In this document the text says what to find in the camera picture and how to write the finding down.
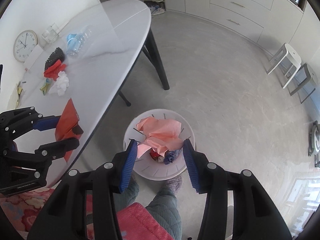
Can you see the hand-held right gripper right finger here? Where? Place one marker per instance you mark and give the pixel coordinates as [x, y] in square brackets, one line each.
[191, 165]

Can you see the grey stool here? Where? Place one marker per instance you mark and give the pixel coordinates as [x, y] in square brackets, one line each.
[308, 75]

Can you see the white tissue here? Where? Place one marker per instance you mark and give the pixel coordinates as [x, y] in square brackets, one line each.
[61, 83]

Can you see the orange paper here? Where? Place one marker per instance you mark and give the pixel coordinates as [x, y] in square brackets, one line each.
[67, 120]

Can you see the clear plastic bottle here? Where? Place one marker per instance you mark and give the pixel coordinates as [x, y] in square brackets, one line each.
[83, 38]

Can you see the open notebook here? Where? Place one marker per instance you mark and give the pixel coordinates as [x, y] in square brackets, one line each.
[18, 102]

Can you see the grey quilted pants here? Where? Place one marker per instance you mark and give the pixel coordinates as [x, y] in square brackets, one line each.
[162, 210]

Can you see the black foam net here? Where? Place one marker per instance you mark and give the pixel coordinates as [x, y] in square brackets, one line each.
[55, 57]

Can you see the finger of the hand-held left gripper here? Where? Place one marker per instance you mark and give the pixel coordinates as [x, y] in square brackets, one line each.
[62, 145]
[47, 123]

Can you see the grey fuzzy slipper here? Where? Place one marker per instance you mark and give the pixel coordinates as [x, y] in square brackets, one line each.
[135, 182]
[173, 183]

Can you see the white trash bin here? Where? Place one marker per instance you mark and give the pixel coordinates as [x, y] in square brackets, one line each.
[162, 173]

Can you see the pink paper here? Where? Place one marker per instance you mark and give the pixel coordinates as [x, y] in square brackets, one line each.
[160, 132]

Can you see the black table legs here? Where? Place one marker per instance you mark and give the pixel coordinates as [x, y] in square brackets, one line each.
[156, 60]

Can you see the yellow sticky notes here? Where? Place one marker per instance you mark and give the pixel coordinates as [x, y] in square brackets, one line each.
[20, 88]

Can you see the round wall clock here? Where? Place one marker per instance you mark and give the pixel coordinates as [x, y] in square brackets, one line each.
[25, 46]

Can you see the white stool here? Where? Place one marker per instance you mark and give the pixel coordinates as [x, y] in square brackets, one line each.
[292, 52]

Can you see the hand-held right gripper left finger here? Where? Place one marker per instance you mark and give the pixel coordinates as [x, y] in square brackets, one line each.
[128, 165]

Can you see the blue face mask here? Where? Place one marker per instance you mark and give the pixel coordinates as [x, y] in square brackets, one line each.
[72, 42]

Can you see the large red paper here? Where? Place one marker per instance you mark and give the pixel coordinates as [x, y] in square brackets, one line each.
[155, 154]

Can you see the blue yellow paper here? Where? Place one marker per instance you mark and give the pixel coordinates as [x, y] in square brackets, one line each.
[46, 87]

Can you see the glass mug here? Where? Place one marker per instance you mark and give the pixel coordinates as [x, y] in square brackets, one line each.
[51, 33]

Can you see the grey round floor appliance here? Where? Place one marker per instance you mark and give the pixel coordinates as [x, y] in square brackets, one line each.
[315, 142]

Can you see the grey drawer cabinet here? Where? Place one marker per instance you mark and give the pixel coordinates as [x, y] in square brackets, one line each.
[237, 7]

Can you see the pink floral garment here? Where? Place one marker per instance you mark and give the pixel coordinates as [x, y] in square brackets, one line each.
[27, 210]

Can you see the blue wrapper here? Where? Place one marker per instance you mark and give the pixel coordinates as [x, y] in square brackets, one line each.
[172, 156]

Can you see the small red paper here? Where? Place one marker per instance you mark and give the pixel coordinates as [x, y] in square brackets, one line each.
[53, 70]

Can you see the shoe rack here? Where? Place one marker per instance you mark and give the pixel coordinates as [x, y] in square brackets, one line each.
[155, 5]

